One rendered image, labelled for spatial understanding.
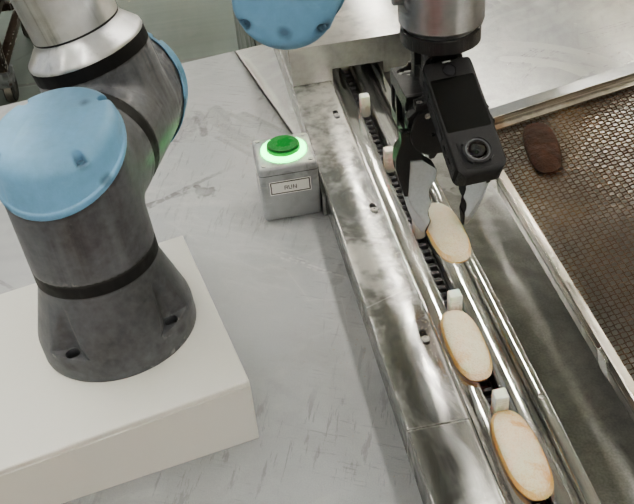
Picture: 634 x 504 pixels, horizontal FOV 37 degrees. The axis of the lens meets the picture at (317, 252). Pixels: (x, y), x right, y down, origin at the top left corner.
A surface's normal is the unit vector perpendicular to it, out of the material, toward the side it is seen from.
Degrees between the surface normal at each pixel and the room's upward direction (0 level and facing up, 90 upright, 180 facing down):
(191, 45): 0
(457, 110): 30
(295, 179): 90
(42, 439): 4
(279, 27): 89
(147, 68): 76
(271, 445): 0
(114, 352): 70
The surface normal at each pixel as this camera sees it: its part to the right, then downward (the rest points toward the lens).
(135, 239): 0.88, 0.18
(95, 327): 0.02, 0.33
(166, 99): 0.91, -0.18
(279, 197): 0.18, 0.60
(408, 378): -0.07, -0.78
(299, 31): -0.15, 0.61
